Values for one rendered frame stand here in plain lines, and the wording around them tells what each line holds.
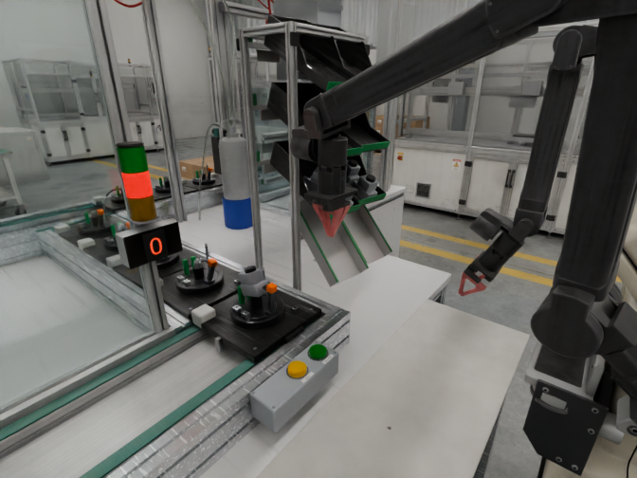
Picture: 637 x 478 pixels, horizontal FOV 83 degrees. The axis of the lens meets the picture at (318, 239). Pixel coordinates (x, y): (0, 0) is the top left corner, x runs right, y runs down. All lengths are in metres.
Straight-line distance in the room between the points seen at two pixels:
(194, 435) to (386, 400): 0.42
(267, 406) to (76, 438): 0.36
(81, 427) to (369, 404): 0.58
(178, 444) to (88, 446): 0.19
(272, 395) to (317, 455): 0.14
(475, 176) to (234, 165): 3.44
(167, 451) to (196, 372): 0.23
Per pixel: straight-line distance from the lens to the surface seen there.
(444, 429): 0.89
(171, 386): 0.90
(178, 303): 1.08
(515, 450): 2.10
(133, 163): 0.80
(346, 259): 1.11
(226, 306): 1.02
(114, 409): 0.90
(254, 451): 0.82
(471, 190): 4.75
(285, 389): 0.78
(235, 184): 1.80
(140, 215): 0.82
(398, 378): 0.96
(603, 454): 0.92
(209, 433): 0.76
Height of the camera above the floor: 1.51
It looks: 23 degrees down
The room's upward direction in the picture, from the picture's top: straight up
